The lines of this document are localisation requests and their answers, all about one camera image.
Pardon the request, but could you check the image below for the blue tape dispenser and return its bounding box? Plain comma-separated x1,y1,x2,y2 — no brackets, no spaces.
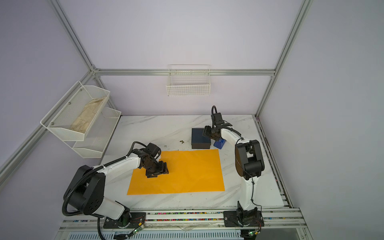
214,139,226,150

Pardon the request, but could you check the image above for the dark navy gift box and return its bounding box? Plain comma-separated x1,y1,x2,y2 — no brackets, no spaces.
191,128,211,150

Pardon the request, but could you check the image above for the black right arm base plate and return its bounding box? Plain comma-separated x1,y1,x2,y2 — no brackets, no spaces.
223,209,265,228

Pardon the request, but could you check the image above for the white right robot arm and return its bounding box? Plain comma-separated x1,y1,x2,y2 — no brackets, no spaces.
203,126,265,226

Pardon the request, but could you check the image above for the white mesh shelf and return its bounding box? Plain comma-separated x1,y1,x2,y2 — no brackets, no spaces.
40,81,110,142
73,107,121,159

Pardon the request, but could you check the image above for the beige cloth in shelf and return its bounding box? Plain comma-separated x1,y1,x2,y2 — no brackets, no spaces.
70,97,105,134

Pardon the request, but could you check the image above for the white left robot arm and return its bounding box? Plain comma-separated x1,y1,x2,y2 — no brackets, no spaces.
62,149,169,222

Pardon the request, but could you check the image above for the black corrugated cable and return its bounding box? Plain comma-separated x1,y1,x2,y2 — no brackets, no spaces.
61,140,148,217

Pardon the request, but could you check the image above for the aluminium front rail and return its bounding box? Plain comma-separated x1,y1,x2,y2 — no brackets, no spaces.
59,208,308,232

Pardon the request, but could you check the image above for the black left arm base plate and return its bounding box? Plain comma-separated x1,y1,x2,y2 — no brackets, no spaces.
103,212,147,229

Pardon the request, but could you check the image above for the white mesh lower shelf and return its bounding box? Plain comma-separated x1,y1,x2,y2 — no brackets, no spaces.
73,107,121,159

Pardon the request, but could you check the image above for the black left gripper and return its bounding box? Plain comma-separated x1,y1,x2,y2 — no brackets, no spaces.
142,160,169,179

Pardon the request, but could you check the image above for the white wire wall basket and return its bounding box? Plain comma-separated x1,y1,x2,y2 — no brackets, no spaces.
166,65,211,97

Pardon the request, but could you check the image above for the orange wrapping paper sheet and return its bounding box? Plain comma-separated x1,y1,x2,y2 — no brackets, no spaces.
127,149,225,196

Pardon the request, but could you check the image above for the white mesh upper shelf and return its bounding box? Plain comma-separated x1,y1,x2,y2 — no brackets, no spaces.
40,81,110,142

